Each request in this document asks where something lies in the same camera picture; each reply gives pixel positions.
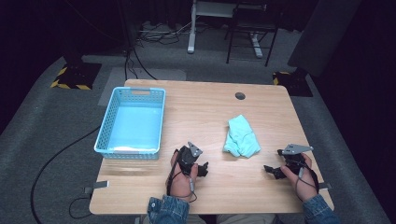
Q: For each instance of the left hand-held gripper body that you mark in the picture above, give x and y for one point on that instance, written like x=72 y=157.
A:
x=186 y=159

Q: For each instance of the person's left hand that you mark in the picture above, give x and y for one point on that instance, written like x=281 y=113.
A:
x=180 y=185

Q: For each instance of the dark grey leaning panel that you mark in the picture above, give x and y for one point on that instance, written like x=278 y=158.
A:
x=323 y=34

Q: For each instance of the black yellow striped stand base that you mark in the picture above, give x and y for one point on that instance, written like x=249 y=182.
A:
x=76 y=76
x=294 y=84

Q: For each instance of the person's right hand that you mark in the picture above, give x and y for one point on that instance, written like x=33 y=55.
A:
x=306 y=186

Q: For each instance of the black metal chair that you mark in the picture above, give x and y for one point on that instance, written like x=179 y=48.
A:
x=252 y=21

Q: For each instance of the light blue plastic basket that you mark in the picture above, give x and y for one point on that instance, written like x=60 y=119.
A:
x=135 y=126

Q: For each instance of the grey metal table bracket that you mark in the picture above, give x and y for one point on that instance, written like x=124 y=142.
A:
x=325 y=186
x=100 y=184

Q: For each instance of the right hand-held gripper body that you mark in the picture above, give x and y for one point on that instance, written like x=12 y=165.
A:
x=294 y=160

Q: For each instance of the white desk frame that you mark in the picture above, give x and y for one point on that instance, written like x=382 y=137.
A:
x=191 y=39

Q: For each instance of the mint green t-shirt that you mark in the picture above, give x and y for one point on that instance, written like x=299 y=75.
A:
x=242 y=138

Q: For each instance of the black stand pole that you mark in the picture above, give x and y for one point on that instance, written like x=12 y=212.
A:
x=128 y=21

